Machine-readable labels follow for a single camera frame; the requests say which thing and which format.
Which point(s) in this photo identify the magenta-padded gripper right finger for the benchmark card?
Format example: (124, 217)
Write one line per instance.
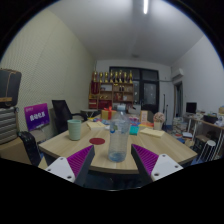
(165, 165)

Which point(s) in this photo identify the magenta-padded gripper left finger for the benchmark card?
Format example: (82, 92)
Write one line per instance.
(60, 166)

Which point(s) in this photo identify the clear plastic water bottle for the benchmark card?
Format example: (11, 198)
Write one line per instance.
(119, 140)

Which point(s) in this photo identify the pale yellow notebook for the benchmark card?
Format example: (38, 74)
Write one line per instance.
(152, 132)

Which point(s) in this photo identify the black suitcase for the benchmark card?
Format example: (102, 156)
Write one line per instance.
(30, 148)

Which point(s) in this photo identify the pale green ribbed cup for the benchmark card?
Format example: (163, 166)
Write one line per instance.
(74, 130)

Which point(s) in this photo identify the orange book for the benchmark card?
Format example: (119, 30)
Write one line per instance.
(146, 125)

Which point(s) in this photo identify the flat round red coaster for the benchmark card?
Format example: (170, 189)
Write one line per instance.
(97, 141)

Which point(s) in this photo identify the pink flowers in white pot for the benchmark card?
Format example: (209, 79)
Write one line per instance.
(159, 120)

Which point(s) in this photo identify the white round stool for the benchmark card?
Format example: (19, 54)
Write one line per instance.
(210, 145)

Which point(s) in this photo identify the small upright orange box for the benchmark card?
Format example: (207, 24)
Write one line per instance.
(143, 117)

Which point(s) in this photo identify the black office chair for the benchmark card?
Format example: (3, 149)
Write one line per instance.
(61, 113)

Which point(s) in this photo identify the tan book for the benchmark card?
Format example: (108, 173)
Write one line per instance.
(95, 125)

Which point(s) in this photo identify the purple sign board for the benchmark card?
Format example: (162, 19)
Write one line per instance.
(36, 116)

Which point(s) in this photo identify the cluttered wooden side desk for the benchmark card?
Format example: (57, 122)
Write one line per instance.
(210, 124)

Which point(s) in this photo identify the computer monitor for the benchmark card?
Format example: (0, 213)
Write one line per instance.
(191, 108)

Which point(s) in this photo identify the silver ribbed suitcase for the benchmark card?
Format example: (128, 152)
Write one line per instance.
(7, 126)

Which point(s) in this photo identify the yellow gift box red ribbon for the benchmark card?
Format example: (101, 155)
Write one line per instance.
(107, 115)

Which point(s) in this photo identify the black framed glass door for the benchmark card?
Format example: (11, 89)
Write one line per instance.
(150, 93)

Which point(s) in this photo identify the wooden shelf unit with trophies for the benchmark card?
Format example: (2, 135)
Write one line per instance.
(113, 93)

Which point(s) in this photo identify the dark brown-trimmed bag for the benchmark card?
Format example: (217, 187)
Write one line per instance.
(9, 87)

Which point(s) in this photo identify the ceiling tube light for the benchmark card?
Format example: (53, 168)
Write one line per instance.
(146, 6)

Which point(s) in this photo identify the white wall air conditioner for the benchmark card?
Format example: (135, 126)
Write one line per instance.
(177, 74)

